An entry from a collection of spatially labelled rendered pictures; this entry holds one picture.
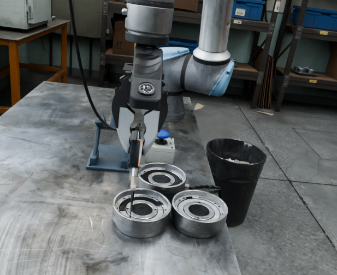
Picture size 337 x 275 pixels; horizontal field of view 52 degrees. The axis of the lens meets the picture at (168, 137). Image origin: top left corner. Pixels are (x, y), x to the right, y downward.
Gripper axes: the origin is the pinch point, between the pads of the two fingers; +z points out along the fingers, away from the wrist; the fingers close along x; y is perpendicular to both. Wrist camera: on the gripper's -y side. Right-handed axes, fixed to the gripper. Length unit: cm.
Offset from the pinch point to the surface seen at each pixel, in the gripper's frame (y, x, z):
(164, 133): 22.2, -6.4, 5.7
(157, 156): 19.9, -5.3, 10.9
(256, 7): 352, -116, -21
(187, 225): -7.2, -10.3, 10.3
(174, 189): 3.2, -8.4, 9.6
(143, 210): -1.9, -2.5, 11.9
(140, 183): 4.9, -1.6, 10.0
